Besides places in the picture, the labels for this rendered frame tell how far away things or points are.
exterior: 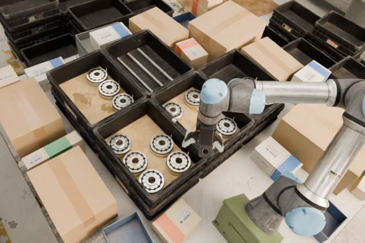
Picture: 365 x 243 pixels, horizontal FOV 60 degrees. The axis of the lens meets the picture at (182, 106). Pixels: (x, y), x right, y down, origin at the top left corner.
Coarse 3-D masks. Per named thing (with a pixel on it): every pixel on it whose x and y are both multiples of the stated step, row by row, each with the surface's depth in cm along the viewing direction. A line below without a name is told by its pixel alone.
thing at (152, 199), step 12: (132, 108) 139; (156, 108) 141; (108, 120) 134; (168, 120) 138; (96, 132) 130; (180, 132) 135; (108, 144) 127; (192, 144) 131; (192, 168) 124; (132, 180) 120; (180, 180) 121; (144, 192) 116
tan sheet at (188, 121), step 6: (180, 96) 160; (168, 102) 157; (180, 102) 158; (186, 108) 156; (192, 108) 156; (186, 114) 153; (192, 114) 154; (222, 114) 156; (180, 120) 151; (186, 120) 151; (192, 120) 152; (186, 126) 149; (192, 126) 149; (222, 138) 147; (228, 138) 147
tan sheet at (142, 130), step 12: (144, 120) 148; (120, 132) 143; (132, 132) 143; (144, 132) 144; (156, 132) 145; (120, 144) 139; (132, 144) 139; (144, 144) 140; (156, 156) 137; (156, 168) 134; (168, 180) 131
